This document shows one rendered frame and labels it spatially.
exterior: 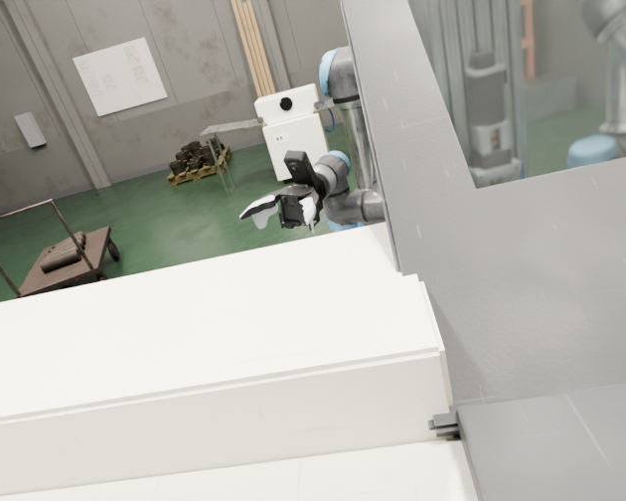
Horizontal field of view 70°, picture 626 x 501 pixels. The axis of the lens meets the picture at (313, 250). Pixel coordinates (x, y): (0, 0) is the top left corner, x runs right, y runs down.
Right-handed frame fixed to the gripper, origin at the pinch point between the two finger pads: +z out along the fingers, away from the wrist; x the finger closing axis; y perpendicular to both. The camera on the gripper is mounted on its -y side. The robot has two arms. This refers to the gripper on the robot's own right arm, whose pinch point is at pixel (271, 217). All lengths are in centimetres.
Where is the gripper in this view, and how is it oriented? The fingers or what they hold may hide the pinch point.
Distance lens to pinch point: 86.2
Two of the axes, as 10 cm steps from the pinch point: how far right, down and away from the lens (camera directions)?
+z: -3.9, 5.0, -7.7
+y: 1.3, 8.6, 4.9
